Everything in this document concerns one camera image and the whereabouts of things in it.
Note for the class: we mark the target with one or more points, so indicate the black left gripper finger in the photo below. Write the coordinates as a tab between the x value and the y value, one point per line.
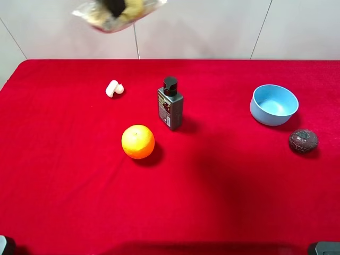
116	7

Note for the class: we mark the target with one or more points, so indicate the chocolate candy pack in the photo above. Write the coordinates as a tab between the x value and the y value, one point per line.
97	15

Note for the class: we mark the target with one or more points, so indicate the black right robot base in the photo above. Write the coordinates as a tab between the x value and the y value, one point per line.
324	248

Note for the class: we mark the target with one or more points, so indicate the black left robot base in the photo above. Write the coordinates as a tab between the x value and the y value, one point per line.
7	245

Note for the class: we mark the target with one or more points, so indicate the white earbud case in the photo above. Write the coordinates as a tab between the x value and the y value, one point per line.
114	87

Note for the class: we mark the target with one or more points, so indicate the dark grey pump bottle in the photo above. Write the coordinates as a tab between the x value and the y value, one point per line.
170	103

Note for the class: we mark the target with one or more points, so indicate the orange fruit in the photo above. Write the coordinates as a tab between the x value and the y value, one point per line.
138	141

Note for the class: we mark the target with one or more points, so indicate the light blue bowl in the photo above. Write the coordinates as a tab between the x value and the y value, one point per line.
273	105

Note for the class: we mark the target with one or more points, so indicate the red tablecloth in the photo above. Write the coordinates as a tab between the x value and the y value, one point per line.
221	183

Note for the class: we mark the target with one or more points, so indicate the dark brown foil ball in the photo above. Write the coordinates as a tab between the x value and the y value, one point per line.
303	141

